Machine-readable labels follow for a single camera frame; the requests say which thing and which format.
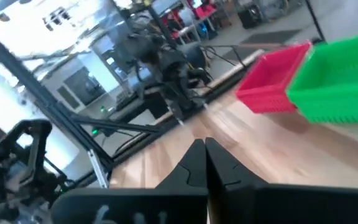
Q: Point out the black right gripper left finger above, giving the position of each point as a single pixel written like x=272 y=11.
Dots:
x=166 y=202

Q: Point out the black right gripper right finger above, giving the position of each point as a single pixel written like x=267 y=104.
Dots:
x=259 y=205

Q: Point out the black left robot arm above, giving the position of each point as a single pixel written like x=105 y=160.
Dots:
x=172 y=77

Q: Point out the black device with yellow tag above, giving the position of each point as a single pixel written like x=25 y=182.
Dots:
x=31 y=124

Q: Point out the black equipment case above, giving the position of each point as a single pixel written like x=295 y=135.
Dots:
x=250 y=17

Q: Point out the red chair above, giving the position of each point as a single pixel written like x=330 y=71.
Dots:
x=207 y=11

